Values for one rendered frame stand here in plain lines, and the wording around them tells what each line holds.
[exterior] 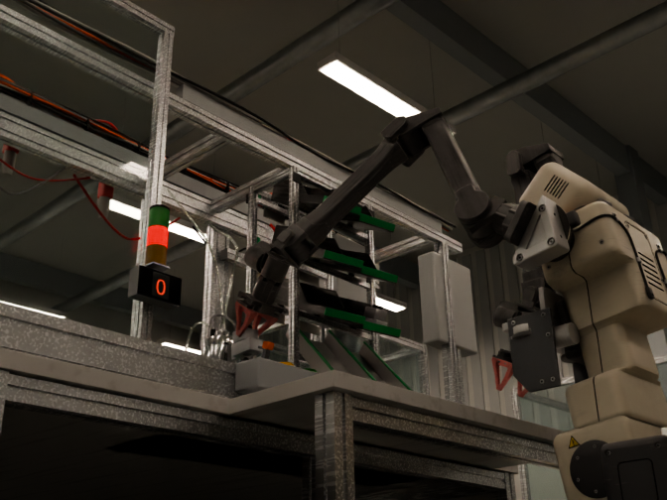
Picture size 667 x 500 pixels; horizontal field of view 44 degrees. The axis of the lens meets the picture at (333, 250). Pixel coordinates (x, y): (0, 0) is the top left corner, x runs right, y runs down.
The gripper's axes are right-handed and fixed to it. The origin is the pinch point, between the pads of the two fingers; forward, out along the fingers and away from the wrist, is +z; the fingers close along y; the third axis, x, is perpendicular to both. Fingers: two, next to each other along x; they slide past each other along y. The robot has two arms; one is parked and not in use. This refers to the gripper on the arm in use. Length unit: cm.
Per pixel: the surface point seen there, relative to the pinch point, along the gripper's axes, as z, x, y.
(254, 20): -162, -516, -312
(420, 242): -36, -98, -162
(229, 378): 3.3, 24.5, 21.2
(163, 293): -1.6, -12.8, 17.6
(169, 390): 4, 35, 42
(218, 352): 27, -73, -57
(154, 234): -12.7, -22.5, 19.9
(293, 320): -4.7, -7.2, -19.4
